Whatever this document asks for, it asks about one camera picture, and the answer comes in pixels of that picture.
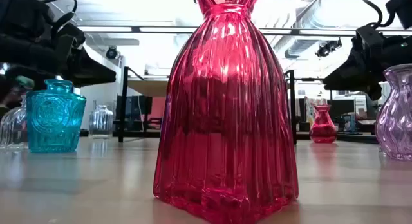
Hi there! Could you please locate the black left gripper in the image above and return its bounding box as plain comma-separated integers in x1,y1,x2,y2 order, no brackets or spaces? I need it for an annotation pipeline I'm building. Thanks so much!
51,23,117,89

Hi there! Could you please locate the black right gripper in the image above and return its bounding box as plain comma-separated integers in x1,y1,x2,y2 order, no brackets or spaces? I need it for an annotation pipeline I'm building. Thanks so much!
323,24,412,102

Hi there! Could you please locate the clear round ribbed glass vase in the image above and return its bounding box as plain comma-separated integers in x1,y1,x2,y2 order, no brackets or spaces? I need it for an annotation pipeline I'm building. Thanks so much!
89,104,115,140

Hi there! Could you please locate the purple wavy glass vase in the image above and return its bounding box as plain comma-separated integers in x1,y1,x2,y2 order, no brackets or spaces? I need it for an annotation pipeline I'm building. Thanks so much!
375,64,412,160

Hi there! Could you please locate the blue squat embossed glass vase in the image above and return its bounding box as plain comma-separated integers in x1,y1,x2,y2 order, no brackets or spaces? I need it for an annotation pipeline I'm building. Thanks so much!
25,79,87,153

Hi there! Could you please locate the small red glass vase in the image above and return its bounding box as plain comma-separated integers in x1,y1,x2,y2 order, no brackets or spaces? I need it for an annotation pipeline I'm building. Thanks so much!
309,104,338,144

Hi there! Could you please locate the clear squat ribbed glass vase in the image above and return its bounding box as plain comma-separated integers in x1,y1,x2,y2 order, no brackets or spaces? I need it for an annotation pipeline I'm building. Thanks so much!
0,95,30,151

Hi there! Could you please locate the large red ribbed glass vase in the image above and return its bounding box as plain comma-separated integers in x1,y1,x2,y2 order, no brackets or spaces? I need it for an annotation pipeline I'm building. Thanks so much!
153,0,299,224

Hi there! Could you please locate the black computer monitor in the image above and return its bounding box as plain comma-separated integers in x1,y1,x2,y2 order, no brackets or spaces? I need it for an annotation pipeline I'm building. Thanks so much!
327,99,356,120

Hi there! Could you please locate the black ceiling track spotlight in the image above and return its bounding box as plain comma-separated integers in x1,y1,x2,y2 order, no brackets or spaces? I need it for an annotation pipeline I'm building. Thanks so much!
315,39,343,59

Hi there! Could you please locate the blue box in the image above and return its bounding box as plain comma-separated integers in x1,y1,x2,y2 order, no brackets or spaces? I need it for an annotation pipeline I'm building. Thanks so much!
341,113,357,133

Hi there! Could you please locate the dark monitor screen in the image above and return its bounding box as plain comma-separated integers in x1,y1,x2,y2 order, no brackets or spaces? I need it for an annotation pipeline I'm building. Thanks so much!
115,95,153,122

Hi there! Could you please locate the colourful patterned cloth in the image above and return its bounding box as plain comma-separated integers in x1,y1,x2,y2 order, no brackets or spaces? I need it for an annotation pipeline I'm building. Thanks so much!
304,96,329,125

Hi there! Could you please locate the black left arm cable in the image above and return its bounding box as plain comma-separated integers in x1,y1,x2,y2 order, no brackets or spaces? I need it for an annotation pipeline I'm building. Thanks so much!
43,0,79,37

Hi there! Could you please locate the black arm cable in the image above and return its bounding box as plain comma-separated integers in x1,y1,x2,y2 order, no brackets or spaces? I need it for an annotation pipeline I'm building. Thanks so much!
353,0,397,29
43,0,79,37

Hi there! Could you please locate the black table edge rail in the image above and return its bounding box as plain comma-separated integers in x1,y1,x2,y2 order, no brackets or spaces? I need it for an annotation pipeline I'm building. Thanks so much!
80,129,379,144

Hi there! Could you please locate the silver ventilation duct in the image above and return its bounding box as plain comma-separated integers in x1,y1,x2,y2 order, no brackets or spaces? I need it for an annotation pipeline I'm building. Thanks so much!
273,0,358,59

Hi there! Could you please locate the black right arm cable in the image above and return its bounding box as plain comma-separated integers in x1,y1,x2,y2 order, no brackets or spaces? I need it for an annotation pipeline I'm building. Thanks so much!
353,0,397,29

